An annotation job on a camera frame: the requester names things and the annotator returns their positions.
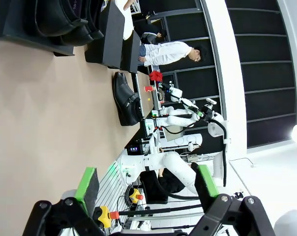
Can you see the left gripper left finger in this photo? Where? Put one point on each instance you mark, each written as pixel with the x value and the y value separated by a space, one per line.
pixel 88 189

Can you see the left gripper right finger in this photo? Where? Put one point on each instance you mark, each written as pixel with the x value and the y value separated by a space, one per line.
pixel 207 194

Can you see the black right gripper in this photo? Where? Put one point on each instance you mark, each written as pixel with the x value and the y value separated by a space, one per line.
pixel 208 113

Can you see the black leather dress shoe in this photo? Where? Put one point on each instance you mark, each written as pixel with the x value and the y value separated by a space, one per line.
pixel 128 82
pixel 57 17
pixel 95 22
pixel 122 98

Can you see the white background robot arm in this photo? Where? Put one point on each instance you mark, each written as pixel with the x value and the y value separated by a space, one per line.
pixel 185 102
pixel 175 120

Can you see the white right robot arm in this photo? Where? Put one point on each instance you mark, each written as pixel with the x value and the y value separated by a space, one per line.
pixel 175 164

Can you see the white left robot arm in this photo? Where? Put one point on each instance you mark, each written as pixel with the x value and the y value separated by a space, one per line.
pixel 291 223

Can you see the person in dark top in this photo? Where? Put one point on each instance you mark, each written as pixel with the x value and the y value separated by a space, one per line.
pixel 151 34

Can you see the black shoe stand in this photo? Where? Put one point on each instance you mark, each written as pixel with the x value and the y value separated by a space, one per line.
pixel 15 27

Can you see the person's left hand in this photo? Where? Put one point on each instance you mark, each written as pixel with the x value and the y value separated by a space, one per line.
pixel 130 3

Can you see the yellow emergency stop button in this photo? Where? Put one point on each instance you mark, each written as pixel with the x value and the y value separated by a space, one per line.
pixel 135 195
pixel 104 216

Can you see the black metal rod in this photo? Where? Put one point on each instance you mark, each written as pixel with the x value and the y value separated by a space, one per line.
pixel 158 210

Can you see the brown background table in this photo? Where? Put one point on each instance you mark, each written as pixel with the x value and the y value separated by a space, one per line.
pixel 144 98

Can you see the red ribbon bow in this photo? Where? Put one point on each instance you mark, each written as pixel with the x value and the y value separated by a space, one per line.
pixel 155 75

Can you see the black controller with display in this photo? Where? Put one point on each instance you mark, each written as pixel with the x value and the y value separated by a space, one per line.
pixel 135 148

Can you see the man in white shirt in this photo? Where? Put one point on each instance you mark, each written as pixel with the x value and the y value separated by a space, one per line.
pixel 165 52

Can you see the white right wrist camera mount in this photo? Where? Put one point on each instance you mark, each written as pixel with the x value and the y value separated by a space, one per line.
pixel 211 101

